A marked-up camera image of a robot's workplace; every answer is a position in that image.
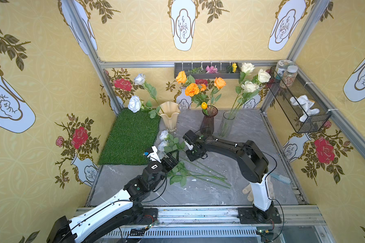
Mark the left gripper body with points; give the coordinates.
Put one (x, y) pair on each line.
(170, 162)

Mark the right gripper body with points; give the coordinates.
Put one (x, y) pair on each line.
(189, 144)

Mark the yellow orange tulip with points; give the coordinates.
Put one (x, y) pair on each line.
(204, 107)

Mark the orange marigold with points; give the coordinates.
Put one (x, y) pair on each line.
(192, 90)

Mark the orange rose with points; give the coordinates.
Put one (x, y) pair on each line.
(202, 87)
(181, 77)

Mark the orange rose stem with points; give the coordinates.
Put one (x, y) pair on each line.
(219, 83)

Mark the white rose stem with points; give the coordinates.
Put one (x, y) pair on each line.
(248, 88)

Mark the pale blue rose top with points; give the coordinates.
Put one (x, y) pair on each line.
(141, 81)

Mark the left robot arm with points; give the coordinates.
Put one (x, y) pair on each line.
(123, 208)

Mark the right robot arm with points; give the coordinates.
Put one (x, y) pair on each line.
(252, 163)

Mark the purple glass vase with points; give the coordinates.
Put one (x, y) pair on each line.
(208, 122)

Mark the clear glass vase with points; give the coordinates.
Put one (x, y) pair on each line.
(227, 123)

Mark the cream ruffled vase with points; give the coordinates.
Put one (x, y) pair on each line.
(169, 112)

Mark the green artificial grass mat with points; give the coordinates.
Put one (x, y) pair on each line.
(131, 134)

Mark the beige work glove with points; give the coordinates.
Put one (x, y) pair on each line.
(248, 191)

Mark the pink flower in tray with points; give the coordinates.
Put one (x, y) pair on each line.
(211, 70)

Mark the yellow flower in tray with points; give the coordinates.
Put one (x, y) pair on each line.
(234, 67)

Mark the teal toothbrush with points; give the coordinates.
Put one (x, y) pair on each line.
(281, 178)

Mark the bottle with colourful beads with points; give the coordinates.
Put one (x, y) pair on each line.
(289, 76)

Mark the white cloth in basket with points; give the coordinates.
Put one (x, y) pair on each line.
(306, 106)

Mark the glass jar with white lid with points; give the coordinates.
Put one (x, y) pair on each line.
(281, 67)

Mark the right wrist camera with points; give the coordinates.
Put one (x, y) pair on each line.
(190, 147)

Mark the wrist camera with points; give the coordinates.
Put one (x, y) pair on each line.
(190, 147)
(151, 154)

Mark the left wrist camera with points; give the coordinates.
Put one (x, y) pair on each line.
(151, 154)

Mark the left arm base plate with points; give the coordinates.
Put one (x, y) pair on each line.
(150, 215)

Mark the grey wall planter tray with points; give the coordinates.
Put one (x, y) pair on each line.
(197, 69)

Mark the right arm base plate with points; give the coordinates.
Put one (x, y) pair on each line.
(253, 215)

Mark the black wire wall basket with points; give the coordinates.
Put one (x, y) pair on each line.
(281, 100)

